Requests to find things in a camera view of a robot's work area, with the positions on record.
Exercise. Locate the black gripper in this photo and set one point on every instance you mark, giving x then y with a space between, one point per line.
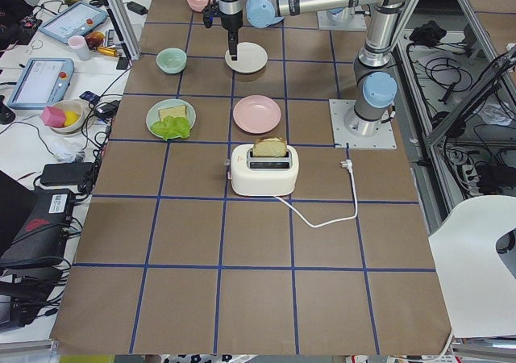
230 22

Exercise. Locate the pink plate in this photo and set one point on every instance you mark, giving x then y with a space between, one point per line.
256 114

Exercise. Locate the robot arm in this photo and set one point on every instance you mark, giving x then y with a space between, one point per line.
383 22

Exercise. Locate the white plate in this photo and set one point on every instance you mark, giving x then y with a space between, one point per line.
251 58

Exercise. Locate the green bowl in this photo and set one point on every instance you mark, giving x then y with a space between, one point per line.
171 60

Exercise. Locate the bread slice on plate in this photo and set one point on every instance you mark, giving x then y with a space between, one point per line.
173 112

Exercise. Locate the green plate with food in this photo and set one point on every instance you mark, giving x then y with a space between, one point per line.
153 114

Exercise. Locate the green lettuce leaf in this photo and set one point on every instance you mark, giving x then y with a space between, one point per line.
171 128

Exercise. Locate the bread slice in toaster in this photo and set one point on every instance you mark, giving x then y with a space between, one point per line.
269 147

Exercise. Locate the white toaster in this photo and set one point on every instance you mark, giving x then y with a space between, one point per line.
255 176

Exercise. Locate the teach pendant tablet far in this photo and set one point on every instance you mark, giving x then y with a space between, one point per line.
79 19

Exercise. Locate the teach pendant tablet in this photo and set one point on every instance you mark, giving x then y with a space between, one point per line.
79 19
43 82

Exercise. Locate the white cup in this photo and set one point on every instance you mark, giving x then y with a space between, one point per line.
80 47

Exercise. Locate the bowl with toy fruit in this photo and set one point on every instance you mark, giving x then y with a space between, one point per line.
65 117

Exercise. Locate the teach pendant tablet near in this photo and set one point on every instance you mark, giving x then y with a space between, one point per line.
43 82

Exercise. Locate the black power adapter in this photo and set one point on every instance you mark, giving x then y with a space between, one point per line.
65 174

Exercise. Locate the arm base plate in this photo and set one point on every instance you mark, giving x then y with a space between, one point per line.
350 131

